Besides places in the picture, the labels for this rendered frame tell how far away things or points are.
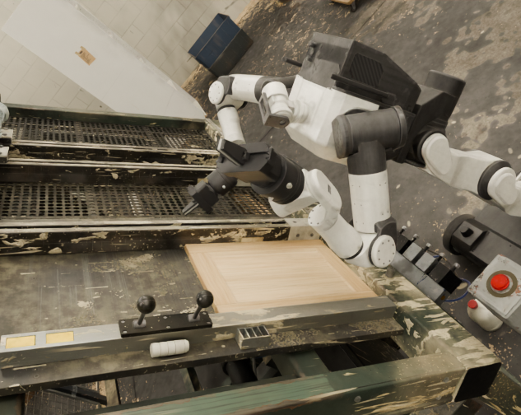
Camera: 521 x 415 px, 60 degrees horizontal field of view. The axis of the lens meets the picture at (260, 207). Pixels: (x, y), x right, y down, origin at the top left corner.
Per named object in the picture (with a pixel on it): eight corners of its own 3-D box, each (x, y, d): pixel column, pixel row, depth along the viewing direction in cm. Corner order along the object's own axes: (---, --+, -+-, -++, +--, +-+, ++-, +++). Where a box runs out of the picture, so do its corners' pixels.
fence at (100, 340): (393, 317, 126) (397, 305, 125) (-1, 369, 86) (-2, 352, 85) (382, 306, 130) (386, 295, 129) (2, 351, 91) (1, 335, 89)
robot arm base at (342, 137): (392, 146, 116) (389, 100, 112) (411, 158, 104) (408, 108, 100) (333, 155, 116) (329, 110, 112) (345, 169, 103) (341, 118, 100)
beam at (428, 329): (487, 395, 112) (504, 361, 108) (452, 404, 107) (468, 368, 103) (217, 137, 294) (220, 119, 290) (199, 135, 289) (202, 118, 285)
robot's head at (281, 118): (291, 93, 119) (265, 87, 116) (299, 115, 114) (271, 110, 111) (281, 110, 124) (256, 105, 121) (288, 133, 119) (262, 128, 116)
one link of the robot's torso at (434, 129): (426, 118, 149) (400, 109, 143) (456, 129, 137) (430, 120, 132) (409, 155, 153) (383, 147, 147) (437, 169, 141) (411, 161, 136)
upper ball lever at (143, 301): (148, 333, 98) (159, 308, 88) (130, 336, 96) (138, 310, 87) (146, 317, 100) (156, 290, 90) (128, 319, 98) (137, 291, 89)
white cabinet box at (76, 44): (207, 116, 519) (38, -22, 405) (175, 154, 529) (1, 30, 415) (196, 100, 569) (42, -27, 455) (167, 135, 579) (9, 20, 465)
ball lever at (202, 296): (202, 328, 103) (217, 302, 93) (185, 329, 101) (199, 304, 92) (198, 312, 105) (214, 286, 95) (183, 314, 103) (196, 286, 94)
